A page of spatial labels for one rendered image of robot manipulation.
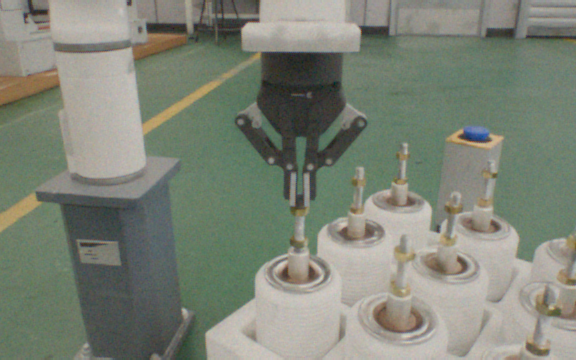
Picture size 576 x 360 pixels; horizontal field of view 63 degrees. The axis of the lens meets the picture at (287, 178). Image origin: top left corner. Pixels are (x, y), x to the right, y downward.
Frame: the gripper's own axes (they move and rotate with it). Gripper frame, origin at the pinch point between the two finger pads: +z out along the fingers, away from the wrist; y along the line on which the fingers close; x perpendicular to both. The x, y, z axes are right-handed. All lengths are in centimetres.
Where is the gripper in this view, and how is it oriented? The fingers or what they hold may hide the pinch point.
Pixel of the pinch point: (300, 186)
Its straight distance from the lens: 48.1
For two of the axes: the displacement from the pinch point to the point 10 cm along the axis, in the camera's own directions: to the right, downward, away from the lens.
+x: -0.5, 3.9, -9.2
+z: 0.0, 9.2, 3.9
